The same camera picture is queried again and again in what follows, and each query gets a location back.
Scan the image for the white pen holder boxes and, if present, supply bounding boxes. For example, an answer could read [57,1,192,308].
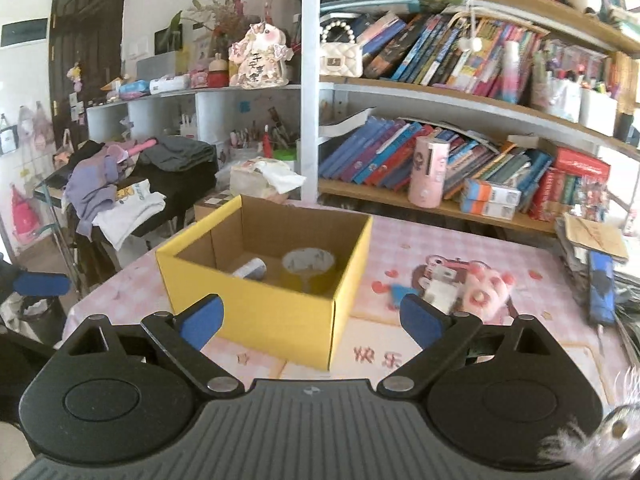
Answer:
[542,77,618,136]

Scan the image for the white wooden bookshelf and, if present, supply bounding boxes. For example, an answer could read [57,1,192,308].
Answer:
[300,0,640,236]

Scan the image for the white low shelf unit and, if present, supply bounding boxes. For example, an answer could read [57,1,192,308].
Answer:
[85,85,301,161]

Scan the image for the leaning row of comic books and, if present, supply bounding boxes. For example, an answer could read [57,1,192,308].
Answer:
[360,10,546,103]

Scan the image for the tissue pack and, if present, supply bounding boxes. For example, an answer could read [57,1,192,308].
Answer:
[230,156,307,203]

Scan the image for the white cylinder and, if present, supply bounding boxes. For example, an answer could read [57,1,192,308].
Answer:
[231,257,268,281]

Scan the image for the row of colourful books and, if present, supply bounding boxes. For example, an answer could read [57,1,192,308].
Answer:
[319,116,553,201]

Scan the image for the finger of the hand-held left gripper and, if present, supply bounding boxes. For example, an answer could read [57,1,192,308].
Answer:
[0,260,72,298]

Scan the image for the blue packet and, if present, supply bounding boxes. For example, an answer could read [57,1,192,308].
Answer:
[390,284,421,306]

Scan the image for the dried flower bouquet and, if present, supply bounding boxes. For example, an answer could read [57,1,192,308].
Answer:
[187,0,251,46]

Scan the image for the pink plush toy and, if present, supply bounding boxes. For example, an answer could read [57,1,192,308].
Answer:
[457,266,516,323]

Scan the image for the pink cartoon table mat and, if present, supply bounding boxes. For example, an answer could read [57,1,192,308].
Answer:
[65,205,631,406]

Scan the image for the red thick books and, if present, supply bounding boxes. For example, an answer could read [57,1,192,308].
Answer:
[527,147,611,223]

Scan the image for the stack of papers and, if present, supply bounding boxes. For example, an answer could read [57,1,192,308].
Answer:
[555,212,640,376]

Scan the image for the blue smartphone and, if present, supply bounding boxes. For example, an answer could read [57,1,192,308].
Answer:
[587,250,617,326]

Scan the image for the pile of clothes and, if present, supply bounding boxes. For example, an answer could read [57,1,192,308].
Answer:
[62,137,218,251]

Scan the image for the brown paper envelope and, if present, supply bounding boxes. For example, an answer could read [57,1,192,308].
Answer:
[564,214,630,263]

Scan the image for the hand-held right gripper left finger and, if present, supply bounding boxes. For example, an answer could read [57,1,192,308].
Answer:
[60,294,247,402]

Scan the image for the yellow cardboard box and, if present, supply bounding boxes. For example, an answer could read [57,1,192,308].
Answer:
[155,194,373,372]

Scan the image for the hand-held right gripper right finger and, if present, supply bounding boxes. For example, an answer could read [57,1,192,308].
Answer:
[376,294,566,399]

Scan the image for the colourful printed packet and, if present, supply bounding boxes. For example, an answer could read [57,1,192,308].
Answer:
[575,175,613,221]

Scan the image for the fluffy grey fur trim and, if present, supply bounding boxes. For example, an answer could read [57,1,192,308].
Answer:
[540,367,640,480]

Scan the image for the white pearl handbag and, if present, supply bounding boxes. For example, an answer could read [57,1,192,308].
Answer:
[319,21,363,78]

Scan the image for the dark wooden door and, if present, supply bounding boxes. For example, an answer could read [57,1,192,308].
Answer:
[50,0,128,111]

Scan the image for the white power bank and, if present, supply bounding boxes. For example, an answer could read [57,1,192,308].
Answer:
[429,279,460,311]

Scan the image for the pink humidifier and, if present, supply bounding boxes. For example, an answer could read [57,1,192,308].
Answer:
[407,136,451,208]

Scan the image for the orange and white box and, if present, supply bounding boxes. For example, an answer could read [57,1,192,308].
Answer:
[460,199,516,220]
[460,179,522,206]

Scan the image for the pink cat figurine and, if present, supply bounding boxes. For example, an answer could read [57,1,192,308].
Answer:
[229,22,291,88]

